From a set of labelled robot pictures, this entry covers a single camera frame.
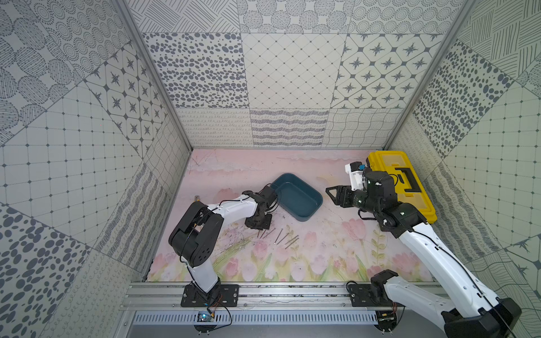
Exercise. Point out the white slotted cable duct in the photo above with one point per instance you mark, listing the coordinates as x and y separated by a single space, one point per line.
273 317

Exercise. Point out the small green circuit board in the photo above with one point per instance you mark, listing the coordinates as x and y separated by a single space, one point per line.
205 317

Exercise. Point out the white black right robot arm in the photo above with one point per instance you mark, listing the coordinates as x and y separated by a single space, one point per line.
471 308

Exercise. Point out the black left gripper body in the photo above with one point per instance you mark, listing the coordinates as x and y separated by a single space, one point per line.
258 220

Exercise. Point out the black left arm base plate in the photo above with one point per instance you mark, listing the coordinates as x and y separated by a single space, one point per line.
221 294

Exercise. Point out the yellow black toolbox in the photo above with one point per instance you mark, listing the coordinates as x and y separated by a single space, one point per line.
407 183

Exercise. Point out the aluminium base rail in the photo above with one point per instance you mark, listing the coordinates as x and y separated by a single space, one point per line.
252 297

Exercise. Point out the teal plastic storage box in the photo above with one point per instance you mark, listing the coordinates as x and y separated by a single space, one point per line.
297 197

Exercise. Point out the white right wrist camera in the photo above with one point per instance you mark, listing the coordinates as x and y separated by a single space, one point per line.
355 171

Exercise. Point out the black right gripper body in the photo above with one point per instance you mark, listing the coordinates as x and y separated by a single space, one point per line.
357 199

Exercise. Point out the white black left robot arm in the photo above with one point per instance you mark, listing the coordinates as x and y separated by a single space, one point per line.
195 235

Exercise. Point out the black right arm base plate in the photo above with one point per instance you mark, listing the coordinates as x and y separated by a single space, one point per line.
361 295

